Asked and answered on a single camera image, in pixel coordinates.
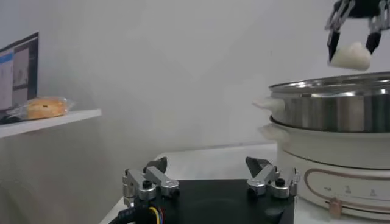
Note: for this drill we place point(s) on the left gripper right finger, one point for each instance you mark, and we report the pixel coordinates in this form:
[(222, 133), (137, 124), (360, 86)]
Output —
[(263, 179)]

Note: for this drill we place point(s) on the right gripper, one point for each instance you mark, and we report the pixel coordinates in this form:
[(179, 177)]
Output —
[(364, 7)]

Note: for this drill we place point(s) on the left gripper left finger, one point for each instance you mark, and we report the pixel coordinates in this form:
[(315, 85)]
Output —
[(161, 181)]

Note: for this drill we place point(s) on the white steamed baozi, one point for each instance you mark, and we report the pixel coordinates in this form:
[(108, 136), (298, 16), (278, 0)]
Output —
[(352, 58)]

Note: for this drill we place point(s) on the stainless steel steamer basket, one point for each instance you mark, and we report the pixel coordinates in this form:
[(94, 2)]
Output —
[(335, 112)]

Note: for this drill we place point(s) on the white electric cooker base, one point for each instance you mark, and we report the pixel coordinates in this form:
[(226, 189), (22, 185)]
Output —
[(335, 152)]

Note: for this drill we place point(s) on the white side table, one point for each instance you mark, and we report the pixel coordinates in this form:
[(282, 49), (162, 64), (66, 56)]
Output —
[(61, 118)]

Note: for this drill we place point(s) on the packaged orange bread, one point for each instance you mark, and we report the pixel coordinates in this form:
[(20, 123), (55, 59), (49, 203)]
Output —
[(45, 108)]

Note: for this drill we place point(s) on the dark computer monitor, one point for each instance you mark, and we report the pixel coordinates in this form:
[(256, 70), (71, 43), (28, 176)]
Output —
[(21, 70)]

